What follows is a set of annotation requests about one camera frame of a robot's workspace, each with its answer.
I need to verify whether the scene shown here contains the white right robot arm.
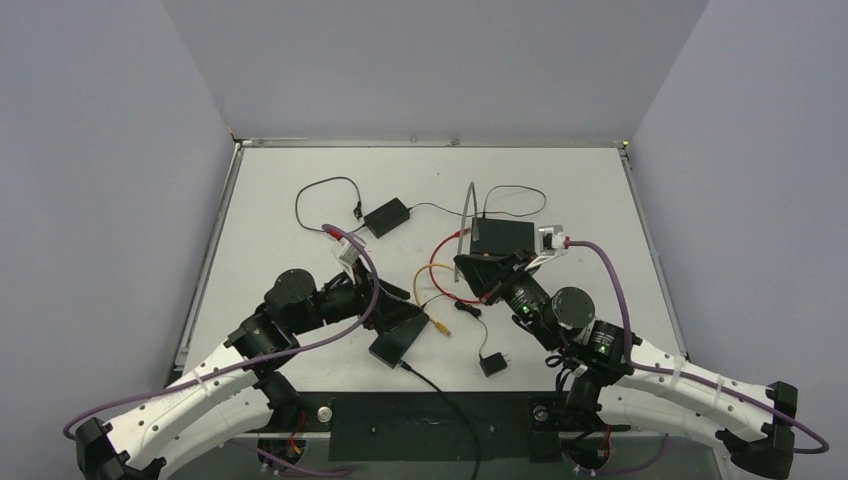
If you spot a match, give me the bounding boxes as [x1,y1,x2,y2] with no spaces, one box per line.
[454,239,798,479]

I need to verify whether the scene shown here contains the black ethernet cable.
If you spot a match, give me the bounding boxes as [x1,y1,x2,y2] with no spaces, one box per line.
[398,360,484,480]

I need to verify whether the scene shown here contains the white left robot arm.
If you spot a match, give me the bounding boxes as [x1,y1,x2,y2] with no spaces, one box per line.
[75,261,427,479]

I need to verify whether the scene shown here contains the black ribbed power adapter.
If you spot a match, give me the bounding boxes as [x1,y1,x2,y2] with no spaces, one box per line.
[368,311,429,369]

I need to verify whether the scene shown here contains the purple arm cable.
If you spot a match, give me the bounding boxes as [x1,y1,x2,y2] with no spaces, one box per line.
[62,223,382,477]
[564,239,831,477]

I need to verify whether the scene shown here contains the small black wall plug adapter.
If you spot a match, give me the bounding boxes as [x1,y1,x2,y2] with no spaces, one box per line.
[478,352,510,378]

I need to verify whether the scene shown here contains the orange ethernet cable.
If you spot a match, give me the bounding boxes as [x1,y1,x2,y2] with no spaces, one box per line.
[413,263,458,338]

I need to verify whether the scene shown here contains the black power plug cable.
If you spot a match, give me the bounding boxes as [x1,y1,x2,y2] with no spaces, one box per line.
[417,291,492,359]

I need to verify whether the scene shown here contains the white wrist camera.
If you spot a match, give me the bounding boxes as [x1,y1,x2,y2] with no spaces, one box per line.
[527,225,567,270]
[331,238,360,270]

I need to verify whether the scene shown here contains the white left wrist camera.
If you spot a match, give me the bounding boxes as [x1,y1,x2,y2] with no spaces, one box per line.
[331,238,360,270]

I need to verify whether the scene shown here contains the grey ethernet cable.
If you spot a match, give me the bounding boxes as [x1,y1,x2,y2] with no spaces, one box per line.
[453,181,481,286]

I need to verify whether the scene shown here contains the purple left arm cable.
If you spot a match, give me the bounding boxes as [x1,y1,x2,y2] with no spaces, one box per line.
[62,223,382,477]

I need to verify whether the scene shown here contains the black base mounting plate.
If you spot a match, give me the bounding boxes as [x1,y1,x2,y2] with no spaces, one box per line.
[260,391,608,463]

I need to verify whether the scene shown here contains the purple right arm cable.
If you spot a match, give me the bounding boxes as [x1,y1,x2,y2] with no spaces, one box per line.
[564,239,831,477]

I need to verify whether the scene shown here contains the black network switch box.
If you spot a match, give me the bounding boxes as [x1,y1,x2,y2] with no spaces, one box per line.
[470,217,536,256]

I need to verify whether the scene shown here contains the small black power brick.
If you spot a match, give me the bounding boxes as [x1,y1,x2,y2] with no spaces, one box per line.
[364,197,411,238]

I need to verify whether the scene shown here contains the red ethernet cable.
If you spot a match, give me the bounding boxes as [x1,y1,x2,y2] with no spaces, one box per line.
[427,227,485,306]

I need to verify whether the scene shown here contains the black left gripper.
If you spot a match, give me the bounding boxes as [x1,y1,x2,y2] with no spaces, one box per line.
[291,257,423,336]

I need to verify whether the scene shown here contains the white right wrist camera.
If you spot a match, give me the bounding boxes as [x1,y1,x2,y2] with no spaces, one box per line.
[527,225,567,270]

